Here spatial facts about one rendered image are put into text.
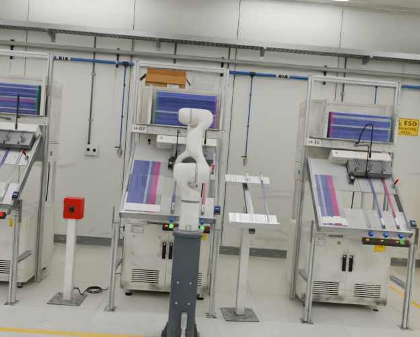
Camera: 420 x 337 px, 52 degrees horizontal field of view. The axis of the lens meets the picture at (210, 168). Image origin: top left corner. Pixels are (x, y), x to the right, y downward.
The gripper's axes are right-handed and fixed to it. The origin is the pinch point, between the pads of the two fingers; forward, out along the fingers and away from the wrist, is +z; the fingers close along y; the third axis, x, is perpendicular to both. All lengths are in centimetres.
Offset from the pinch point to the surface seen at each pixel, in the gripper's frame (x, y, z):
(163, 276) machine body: 52, 16, 52
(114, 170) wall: -99, 90, 148
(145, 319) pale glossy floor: 92, 24, 27
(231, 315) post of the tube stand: 83, -38, 38
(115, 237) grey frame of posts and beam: 40, 51, 7
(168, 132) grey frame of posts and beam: -52, 21, 1
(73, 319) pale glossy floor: 96, 71, 20
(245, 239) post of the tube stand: 35, -44, 8
